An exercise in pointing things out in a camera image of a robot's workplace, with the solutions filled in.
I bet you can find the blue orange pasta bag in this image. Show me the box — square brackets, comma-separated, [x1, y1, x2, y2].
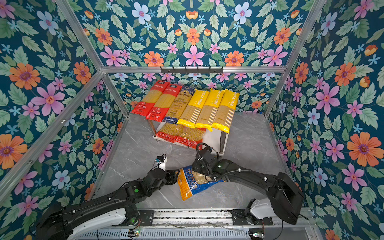
[177, 166, 223, 201]

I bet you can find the small red pasta bag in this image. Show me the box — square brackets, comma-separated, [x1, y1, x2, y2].
[176, 127, 206, 149]

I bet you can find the red macaroni bag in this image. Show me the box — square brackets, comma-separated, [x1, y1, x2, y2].
[155, 123, 184, 143]

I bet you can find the yellow Pastatime spaghetti bag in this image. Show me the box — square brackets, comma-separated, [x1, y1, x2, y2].
[177, 90, 210, 129]

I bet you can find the red spaghetti bag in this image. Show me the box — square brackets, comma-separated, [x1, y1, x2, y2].
[146, 84, 182, 122]
[131, 81, 170, 116]

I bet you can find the amber blue spaghetti bag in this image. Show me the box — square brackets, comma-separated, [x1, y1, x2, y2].
[162, 86, 196, 124]

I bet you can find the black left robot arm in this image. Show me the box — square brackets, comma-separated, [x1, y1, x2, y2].
[36, 168, 180, 240]

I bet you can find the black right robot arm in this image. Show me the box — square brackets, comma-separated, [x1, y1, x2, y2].
[193, 147, 305, 225]

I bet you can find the white two-tier shelf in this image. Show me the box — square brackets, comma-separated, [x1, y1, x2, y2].
[146, 120, 228, 156]

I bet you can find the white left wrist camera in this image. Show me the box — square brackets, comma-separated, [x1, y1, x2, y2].
[154, 154, 168, 171]

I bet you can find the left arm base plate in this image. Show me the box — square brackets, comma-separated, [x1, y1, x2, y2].
[127, 210, 155, 227]

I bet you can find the aluminium front rail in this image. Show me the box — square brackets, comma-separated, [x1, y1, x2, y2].
[70, 207, 317, 229]

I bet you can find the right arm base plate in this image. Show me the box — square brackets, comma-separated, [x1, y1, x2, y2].
[230, 209, 273, 226]

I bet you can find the black hook rail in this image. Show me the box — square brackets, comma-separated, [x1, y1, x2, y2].
[160, 67, 224, 74]

